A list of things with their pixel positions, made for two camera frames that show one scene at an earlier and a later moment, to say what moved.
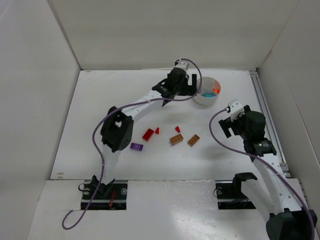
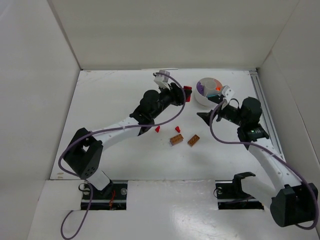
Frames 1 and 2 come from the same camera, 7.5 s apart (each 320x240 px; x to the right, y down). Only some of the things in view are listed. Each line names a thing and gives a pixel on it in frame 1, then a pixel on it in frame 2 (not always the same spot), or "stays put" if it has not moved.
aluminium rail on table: (286, 168) stays put
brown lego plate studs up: (176, 139) stays put
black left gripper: (187, 88) to (178, 92)
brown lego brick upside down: (193, 140) stays put
